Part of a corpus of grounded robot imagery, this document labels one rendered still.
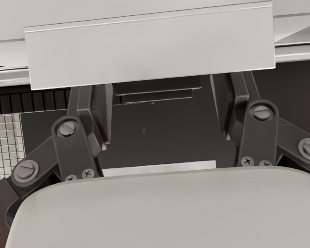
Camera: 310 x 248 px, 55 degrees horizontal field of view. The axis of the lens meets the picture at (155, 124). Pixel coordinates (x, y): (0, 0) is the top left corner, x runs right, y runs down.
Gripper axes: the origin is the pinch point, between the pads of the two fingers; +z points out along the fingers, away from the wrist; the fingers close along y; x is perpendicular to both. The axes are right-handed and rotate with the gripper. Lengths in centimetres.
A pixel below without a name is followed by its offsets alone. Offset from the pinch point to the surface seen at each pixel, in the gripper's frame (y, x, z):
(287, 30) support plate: 6.7, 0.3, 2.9
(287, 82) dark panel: 30, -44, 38
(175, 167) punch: 0.5, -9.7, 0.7
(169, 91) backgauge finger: 0.8, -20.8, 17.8
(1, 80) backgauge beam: -24.7, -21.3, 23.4
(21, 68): -10.5, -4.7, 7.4
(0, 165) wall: -389, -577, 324
